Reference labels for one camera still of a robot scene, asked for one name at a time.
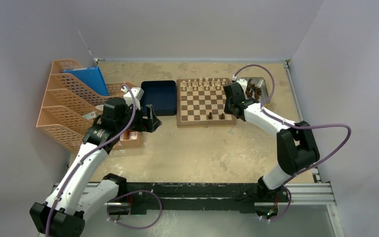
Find orange plastic basket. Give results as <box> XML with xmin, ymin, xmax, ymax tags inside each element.
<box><xmin>107</xmin><ymin>82</ymin><xmax>142</xmax><ymax>151</ymax></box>

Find row of light chess pieces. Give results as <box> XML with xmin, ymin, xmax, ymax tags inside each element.
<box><xmin>176</xmin><ymin>78</ymin><xmax>230</xmax><ymax>92</ymax></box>

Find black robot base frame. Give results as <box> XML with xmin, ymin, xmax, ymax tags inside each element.
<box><xmin>113</xmin><ymin>182</ymin><xmax>289</xmax><ymax>215</ymax></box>

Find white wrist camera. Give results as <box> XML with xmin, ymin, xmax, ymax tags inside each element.
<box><xmin>122</xmin><ymin>87</ymin><xmax>144</xmax><ymax>110</ymax></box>
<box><xmin>232</xmin><ymin>76</ymin><xmax>248</xmax><ymax>91</ymax></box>

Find wooden chess board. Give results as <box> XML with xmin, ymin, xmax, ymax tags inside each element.
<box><xmin>177</xmin><ymin>87</ymin><xmax>236</xmax><ymax>128</ymax></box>

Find blue folder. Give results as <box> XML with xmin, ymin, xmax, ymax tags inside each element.
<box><xmin>62</xmin><ymin>67</ymin><xmax>109</xmax><ymax>96</ymax></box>

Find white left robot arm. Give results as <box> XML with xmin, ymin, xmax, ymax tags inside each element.
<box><xmin>30</xmin><ymin>97</ymin><xmax>162</xmax><ymax>237</ymax></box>

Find gold metal tin tray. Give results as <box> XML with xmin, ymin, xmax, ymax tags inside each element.
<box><xmin>244</xmin><ymin>77</ymin><xmax>270</xmax><ymax>106</ymax></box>

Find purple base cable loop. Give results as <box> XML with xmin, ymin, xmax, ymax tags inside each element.
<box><xmin>106</xmin><ymin>190</ymin><xmax>163</xmax><ymax>230</ymax></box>

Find dark blue tin box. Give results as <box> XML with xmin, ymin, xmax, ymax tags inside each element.
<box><xmin>140</xmin><ymin>80</ymin><xmax>177</xmax><ymax>116</ymax></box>

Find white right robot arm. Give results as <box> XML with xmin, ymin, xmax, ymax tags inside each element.
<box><xmin>224</xmin><ymin>82</ymin><xmax>320</xmax><ymax>201</ymax></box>

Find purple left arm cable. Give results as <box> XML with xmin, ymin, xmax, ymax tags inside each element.
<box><xmin>45</xmin><ymin>84</ymin><xmax>137</xmax><ymax>237</ymax></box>

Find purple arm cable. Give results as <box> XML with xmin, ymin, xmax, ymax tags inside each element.
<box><xmin>232</xmin><ymin>64</ymin><xmax>352</xmax><ymax>223</ymax></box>
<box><xmin>45</xmin><ymin>84</ymin><xmax>137</xmax><ymax>237</ymax></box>

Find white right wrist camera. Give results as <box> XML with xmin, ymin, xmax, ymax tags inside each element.
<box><xmin>232</xmin><ymin>76</ymin><xmax>248</xmax><ymax>91</ymax></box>

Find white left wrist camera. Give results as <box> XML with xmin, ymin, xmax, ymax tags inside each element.
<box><xmin>122</xmin><ymin>87</ymin><xmax>144</xmax><ymax>110</ymax></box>

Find orange plastic file rack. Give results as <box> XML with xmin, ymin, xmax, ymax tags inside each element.
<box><xmin>36</xmin><ymin>59</ymin><xmax>109</xmax><ymax>152</ymax></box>

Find pile of dark chess pieces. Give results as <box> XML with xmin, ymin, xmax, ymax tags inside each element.
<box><xmin>245</xmin><ymin>79</ymin><xmax>262</xmax><ymax>100</ymax></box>

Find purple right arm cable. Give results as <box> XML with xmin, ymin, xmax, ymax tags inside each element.
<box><xmin>232</xmin><ymin>64</ymin><xmax>352</xmax><ymax>223</ymax></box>

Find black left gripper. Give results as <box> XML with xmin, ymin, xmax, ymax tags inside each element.
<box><xmin>116</xmin><ymin>102</ymin><xmax>160</xmax><ymax>133</ymax></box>

